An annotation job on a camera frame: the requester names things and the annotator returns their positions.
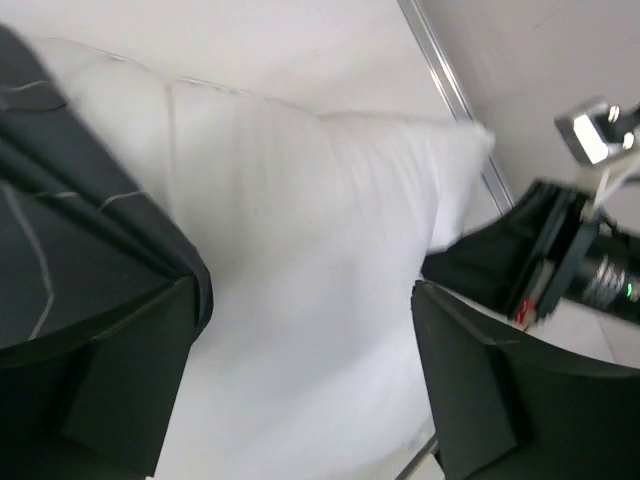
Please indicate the white pillow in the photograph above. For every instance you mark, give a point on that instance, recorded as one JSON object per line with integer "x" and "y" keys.
{"x": 314, "y": 230}

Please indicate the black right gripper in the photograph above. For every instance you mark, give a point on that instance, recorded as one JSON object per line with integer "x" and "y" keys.
{"x": 579, "y": 253}

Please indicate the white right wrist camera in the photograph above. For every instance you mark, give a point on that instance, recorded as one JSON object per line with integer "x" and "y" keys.
{"x": 598, "y": 133}

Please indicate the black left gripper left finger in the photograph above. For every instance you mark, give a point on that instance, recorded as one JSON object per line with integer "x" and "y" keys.
{"x": 94, "y": 400}

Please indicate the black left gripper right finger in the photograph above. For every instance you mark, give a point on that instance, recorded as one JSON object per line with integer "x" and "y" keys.
{"x": 507, "y": 405}

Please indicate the dark grey checked pillowcase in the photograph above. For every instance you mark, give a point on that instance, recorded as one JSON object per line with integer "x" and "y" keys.
{"x": 79, "y": 237}

